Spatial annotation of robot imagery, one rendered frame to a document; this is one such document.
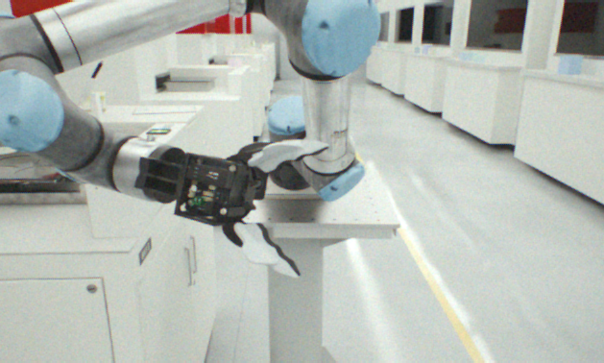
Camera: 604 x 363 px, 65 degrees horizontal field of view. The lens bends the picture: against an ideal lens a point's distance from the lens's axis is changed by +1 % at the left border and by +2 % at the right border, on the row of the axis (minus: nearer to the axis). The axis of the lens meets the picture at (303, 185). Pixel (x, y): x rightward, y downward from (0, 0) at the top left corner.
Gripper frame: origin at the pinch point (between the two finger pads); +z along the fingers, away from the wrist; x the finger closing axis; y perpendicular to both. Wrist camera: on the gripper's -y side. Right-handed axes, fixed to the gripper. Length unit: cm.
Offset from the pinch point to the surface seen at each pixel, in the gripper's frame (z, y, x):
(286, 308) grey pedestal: -25, -70, -36
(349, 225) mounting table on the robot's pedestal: -9, -52, -7
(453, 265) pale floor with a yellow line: 11, -223, -34
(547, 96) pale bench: 48, -393, 102
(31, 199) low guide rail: -85, -35, -19
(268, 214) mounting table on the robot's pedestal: -28, -50, -9
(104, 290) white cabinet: -49, -25, -29
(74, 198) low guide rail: -75, -39, -16
